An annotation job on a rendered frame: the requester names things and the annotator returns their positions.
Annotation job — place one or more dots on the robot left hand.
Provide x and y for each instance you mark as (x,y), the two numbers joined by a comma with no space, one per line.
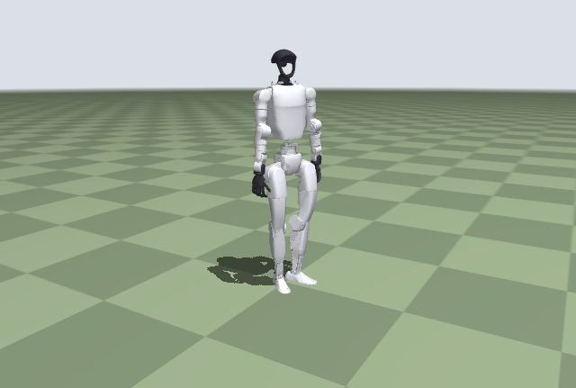
(317,166)

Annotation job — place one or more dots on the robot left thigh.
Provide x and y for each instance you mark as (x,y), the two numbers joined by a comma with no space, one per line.
(307,195)

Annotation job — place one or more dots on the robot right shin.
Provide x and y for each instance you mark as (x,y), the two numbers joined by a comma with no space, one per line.
(277,246)

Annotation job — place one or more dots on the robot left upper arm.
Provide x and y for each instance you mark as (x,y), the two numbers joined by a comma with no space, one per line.
(313,124)

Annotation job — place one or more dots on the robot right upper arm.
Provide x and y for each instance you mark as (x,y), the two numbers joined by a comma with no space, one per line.
(261,98)

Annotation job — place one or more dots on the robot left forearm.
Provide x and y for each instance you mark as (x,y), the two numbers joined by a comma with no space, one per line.
(315,146)

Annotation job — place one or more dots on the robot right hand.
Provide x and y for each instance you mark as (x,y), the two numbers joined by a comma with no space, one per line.
(258,183)

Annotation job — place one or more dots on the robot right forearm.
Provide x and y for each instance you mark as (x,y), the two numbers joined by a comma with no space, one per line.
(260,157)

